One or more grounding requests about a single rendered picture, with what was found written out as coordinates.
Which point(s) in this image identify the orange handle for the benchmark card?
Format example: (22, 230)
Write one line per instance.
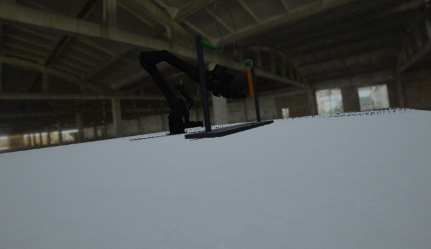
(249, 78)

